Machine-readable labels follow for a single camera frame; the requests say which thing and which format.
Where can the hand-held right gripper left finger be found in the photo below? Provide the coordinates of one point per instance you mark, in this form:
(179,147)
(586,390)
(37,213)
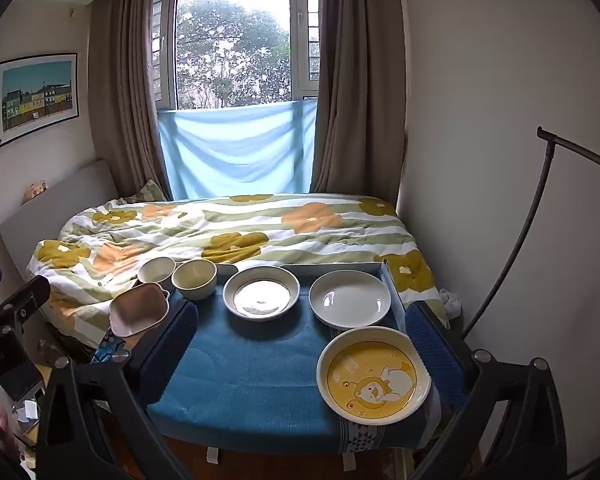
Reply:
(177,340)

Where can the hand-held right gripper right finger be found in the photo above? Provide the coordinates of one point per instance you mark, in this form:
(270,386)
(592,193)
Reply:
(430,345)

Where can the yellow bear plate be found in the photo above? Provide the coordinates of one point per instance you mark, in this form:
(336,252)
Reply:
(375,377)

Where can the crumpled white cloth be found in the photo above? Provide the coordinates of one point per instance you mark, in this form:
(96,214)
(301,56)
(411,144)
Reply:
(451,302)

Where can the cream round bowl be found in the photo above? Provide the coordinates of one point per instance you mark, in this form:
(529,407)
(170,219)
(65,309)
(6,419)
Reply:
(194,280)

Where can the blue leaf patterned cloth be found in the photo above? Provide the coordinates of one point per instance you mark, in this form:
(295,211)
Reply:
(107,350)

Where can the white mug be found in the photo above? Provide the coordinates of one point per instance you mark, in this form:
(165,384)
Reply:
(156,270)

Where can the blue towel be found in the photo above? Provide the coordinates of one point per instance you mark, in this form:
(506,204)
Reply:
(250,370)

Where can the white flat plate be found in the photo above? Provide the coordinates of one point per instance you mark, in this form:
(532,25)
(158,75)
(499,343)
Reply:
(350,300)

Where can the white deep plate grey rim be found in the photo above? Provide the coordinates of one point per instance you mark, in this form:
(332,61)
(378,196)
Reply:
(261,294)

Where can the small pink toy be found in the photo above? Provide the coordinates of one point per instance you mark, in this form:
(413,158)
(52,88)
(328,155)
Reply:
(35,192)

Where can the grey headboard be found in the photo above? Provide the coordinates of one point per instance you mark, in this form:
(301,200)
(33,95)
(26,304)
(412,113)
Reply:
(55,200)

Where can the floral striped quilt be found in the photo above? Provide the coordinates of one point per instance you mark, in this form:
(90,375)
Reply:
(260,230)

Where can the green striped pillow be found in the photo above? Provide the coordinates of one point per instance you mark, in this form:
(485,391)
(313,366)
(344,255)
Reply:
(147,192)

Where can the framed picture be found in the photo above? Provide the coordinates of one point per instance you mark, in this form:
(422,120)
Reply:
(35,97)

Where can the light blue cloth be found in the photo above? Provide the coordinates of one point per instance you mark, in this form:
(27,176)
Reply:
(235,155)

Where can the black metal stand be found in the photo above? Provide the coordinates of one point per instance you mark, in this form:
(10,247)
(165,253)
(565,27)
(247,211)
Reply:
(542,180)

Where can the brown curtain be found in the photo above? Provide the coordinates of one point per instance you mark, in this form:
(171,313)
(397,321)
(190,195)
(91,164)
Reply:
(125,100)
(360,90)

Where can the window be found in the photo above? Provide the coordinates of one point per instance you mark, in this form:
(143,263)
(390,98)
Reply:
(235,40)

